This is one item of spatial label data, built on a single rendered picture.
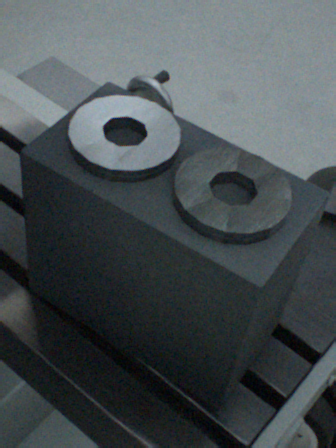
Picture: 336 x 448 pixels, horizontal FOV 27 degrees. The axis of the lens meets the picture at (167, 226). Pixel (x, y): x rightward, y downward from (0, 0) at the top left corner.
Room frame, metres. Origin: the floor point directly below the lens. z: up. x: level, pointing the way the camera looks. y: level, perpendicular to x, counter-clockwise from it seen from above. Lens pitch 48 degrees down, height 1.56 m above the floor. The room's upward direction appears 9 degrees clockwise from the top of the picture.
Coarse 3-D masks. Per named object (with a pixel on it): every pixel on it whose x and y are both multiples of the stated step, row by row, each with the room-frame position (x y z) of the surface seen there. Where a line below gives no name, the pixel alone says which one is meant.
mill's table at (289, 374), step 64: (0, 128) 0.62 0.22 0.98; (0, 192) 0.54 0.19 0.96; (0, 256) 0.45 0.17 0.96; (0, 320) 0.36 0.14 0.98; (64, 320) 0.38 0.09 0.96; (320, 320) 0.42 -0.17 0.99; (64, 384) 0.31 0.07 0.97; (128, 384) 0.31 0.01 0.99; (256, 384) 0.35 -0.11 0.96; (320, 384) 0.35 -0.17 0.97
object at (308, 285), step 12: (324, 180) 1.05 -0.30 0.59; (324, 216) 0.94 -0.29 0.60; (324, 228) 0.91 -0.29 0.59; (312, 240) 0.88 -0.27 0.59; (324, 240) 0.88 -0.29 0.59; (312, 252) 0.85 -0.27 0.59; (324, 252) 0.85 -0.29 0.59; (312, 264) 0.82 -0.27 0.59; (324, 264) 0.83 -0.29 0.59; (300, 276) 0.79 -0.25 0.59; (312, 276) 0.79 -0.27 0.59; (324, 276) 0.80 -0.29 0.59; (300, 288) 0.76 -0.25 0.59; (312, 288) 0.77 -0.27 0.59; (324, 288) 0.77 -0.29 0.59; (312, 300) 0.74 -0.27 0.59; (324, 300) 0.75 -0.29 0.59; (324, 312) 0.72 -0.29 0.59; (324, 396) 0.58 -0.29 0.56
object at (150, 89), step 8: (160, 72) 1.11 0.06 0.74; (168, 72) 1.12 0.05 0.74; (136, 80) 1.09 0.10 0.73; (144, 80) 1.08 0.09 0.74; (152, 80) 1.08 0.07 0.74; (160, 80) 1.09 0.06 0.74; (168, 80) 1.11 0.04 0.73; (128, 88) 1.10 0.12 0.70; (136, 88) 1.10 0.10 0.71; (144, 88) 1.09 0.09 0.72; (152, 88) 1.07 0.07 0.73; (160, 88) 1.07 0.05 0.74; (144, 96) 1.08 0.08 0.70; (152, 96) 1.07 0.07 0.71; (160, 96) 1.06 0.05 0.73; (168, 96) 1.06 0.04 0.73; (160, 104) 1.06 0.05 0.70; (168, 104) 1.05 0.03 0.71
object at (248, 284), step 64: (64, 128) 0.43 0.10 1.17; (128, 128) 0.44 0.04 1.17; (192, 128) 0.45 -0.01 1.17; (64, 192) 0.37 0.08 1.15; (128, 192) 0.37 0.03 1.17; (192, 192) 0.37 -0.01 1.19; (256, 192) 0.38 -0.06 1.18; (320, 192) 0.40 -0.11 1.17; (64, 256) 0.37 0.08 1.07; (128, 256) 0.35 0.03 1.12; (192, 256) 0.32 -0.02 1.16; (256, 256) 0.33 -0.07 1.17; (128, 320) 0.34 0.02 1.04; (192, 320) 0.32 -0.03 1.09; (256, 320) 0.31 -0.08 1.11; (192, 384) 0.31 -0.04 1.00
